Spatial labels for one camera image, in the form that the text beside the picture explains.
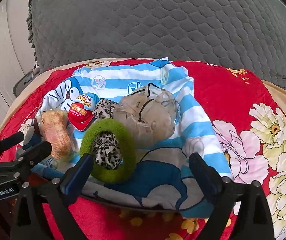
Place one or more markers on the white wardrobe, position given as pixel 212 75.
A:
pixel 16 56

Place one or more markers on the grey quilted headboard cover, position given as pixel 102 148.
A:
pixel 249 34

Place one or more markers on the person's left hand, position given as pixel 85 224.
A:
pixel 6 217

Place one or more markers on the red blue surprise egg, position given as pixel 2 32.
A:
pixel 81 110

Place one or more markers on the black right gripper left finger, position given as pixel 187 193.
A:
pixel 30 221

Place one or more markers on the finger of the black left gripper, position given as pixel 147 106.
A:
pixel 2 142
pixel 35 155

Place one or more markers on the clear biscuit pack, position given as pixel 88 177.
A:
pixel 53 128

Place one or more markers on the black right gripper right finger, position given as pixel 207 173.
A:
pixel 254 220

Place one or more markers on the grey bedside stool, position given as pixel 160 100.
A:
pixel 24 82

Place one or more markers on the beige stocking bundle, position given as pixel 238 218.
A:
pixel 149 114

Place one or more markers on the leopard print scrunchie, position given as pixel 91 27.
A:
pixel 105 146

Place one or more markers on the blue striped Doraemon fabric box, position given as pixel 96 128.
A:
pixel 153 177

